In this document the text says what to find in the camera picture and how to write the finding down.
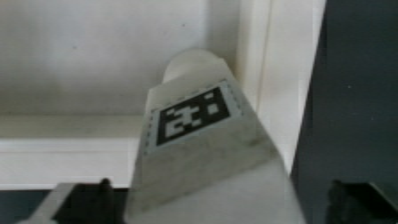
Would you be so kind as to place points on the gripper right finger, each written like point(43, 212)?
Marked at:
point(362, 203)

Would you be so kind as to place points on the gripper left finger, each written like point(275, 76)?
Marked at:
point(80, 203)

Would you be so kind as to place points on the white table leg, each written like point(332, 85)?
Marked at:
point(210, 179)

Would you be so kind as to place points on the white square table top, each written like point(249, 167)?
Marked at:
point(85, 49)

